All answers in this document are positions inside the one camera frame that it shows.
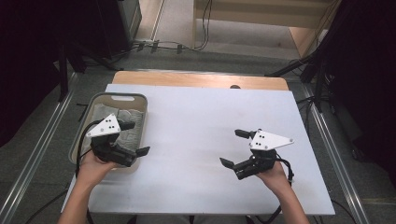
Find dark computer case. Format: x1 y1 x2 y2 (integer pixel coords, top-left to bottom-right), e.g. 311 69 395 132
116 0 143 43

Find beige plastic basket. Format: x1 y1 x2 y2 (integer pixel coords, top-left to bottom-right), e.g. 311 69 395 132
68 91 149 175

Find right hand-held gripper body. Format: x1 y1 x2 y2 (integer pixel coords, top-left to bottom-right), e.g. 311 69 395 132
232 129 295 181

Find white power strip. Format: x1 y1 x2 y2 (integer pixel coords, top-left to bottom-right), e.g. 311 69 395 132
132 37 157 46

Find black metal stand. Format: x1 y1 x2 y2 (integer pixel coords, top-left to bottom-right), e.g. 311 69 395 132
57 43 124 103

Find metal floor rail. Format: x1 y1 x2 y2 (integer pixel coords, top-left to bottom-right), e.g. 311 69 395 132
300 83 372 224
0 72 78 224

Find right hand-held gripper cable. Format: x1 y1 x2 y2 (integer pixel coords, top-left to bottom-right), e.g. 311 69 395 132
254 153 295 224

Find black hanging cables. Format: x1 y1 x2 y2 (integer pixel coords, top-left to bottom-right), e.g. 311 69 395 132
192 0 214 52

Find white table board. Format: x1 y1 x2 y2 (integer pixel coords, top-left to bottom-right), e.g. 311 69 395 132
61 83 336 217

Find black tripod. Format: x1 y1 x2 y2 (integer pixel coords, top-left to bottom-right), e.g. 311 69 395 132
264 31 337 114

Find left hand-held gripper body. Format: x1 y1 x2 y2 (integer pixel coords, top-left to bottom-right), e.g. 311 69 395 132
86 113 140 168

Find person's right hand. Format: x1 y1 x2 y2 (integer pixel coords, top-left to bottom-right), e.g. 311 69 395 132
255 161 293 196

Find light wooden desk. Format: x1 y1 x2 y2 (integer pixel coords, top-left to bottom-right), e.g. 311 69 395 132
191 0 342 59

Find person's left hand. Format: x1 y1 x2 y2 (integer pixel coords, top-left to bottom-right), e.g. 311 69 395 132
75 150 119 191

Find wooden table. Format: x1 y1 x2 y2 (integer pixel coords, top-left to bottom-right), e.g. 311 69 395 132
111 70 290 91

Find grey shorts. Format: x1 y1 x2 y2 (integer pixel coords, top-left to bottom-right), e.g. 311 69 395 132
89 103 145 154

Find left hand-held gripper cable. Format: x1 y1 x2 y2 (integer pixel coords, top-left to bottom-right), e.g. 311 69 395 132
75 119 104 179

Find hand-held gripper cable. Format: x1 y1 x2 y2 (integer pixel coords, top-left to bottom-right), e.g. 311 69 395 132
254 153 295 224
75 119 104 179

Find black floor cable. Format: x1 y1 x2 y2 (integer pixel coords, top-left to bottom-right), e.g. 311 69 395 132
32 189 70 224

